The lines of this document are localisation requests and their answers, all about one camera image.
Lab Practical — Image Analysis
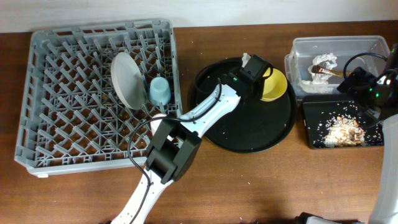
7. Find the light grey round plate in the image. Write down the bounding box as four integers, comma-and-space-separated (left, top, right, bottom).
111, 52, 146, 110

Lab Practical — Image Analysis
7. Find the brown snack wrapper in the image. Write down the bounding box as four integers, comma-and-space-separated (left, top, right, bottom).
309, 65, 343, 77

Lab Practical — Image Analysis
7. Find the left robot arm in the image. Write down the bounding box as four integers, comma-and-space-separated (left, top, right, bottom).
112, 55, 274, 223

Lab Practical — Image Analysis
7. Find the grey plastic dishwasher rack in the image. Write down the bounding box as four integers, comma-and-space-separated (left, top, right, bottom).
14, 19, 183, 177

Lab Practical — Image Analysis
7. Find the black rectangular tray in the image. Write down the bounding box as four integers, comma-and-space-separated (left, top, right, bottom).
302, 95, 384, 149

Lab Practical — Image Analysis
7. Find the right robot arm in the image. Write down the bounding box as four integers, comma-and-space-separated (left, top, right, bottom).
302, 44, 397, 223

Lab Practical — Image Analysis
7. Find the pink plastic cup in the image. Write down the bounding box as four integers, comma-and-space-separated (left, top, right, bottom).
150, 113, 167, 134

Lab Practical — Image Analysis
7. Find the blue plastic cup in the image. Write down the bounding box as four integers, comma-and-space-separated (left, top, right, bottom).
149, 77, 171, 106

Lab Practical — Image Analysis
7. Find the food scraps and rice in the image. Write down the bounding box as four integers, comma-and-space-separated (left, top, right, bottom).
308, 107, 384, 149

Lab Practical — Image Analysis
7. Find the yellow plastic bowl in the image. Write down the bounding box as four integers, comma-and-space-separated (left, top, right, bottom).
261, 68, 287, 102

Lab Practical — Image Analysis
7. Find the white paper napkin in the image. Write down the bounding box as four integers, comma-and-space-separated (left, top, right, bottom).
300, 53, 337, 94

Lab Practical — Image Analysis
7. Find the round black serving tray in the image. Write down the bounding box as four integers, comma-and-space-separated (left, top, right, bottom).
190, 57, 298, 153

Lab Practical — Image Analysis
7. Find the clear plastic waste bin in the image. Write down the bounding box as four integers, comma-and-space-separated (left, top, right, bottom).
285, 35, 390, 101

